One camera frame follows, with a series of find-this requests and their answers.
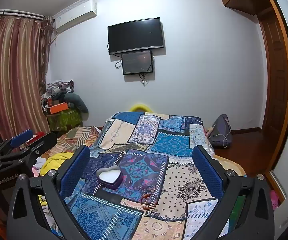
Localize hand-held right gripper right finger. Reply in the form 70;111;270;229
192;145;275;240

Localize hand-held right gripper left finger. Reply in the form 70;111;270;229
6;145;91;240

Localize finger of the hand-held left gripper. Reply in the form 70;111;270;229
0;129;34;157
0;131;58;172

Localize purple heart-shaped tin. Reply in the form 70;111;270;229
96;165;124;190

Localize red string bracelet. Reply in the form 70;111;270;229
141;185;160;211

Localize yellow fleece blanket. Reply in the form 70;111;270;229
40;151;79;177

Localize pink cloth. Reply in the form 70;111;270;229
32;164;45;178

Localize striped brown blanket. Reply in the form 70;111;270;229
50;126;102;155

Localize green patterned cloth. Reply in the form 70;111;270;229
46;109;83;132

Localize orange box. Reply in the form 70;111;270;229
46;102;69;115

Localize purple bag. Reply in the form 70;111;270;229
207;114;233;148

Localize pile of clothes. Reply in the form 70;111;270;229
41;79;74;110

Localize striped brown curtain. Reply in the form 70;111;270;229
0;14;54;140

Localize blue patchwork blanket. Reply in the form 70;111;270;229
64;111;247;240

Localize wooden door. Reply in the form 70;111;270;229
256;0;288;183

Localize white air conditioner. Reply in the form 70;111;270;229
53;1;97;33

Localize white cable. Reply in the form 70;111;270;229
209;122;232;148

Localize black monitor cable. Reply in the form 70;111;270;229
138;72;151;87

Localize small wall monitor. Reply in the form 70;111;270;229
121;50;154;76

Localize large wall television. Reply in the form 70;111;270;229
107;17;165;55

